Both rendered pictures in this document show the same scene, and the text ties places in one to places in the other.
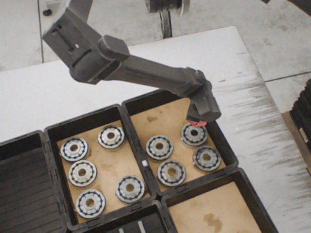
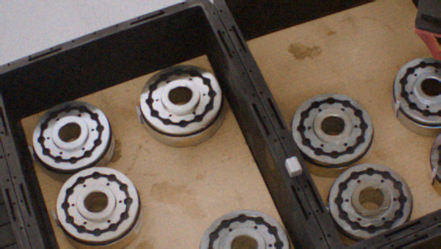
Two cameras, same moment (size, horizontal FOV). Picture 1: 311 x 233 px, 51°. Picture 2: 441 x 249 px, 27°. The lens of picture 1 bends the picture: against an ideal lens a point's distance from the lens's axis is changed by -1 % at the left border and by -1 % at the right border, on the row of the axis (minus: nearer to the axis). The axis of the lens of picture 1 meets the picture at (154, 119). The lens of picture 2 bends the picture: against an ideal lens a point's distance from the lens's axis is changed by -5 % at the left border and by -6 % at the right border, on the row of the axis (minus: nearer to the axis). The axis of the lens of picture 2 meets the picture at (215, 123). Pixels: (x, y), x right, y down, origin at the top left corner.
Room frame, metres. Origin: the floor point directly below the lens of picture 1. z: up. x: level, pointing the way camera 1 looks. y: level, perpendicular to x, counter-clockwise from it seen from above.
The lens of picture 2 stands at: (-0.10, 0.07, 1.84)
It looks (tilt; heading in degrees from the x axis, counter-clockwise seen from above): 57 degrees down; 5
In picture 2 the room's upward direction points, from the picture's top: 7 degrees counter-clockwise
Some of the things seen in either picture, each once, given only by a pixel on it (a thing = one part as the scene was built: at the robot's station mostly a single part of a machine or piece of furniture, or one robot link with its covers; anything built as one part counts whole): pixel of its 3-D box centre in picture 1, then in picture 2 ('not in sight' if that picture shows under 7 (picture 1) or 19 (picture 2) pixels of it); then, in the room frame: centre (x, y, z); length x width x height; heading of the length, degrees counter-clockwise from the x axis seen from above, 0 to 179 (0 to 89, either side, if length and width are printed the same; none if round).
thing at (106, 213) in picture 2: (82, 172); (96, 202); (0.45, 0.27, 0.86); 0.05 x 0.05 x 0.01
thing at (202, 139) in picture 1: (194, 133); (431, 90); (0.58, -0.15, 0.86); 0.10 x 0.10 x 0.01
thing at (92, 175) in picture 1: (82, 173); (97, 204); (0.45, 0.27, 0.86); 0.10 x 0.10 x 0.01
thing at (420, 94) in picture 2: (194, 133); (431, 87); (0.58, -0.15, 0.86); 0.05 x 0.05 x 0.01
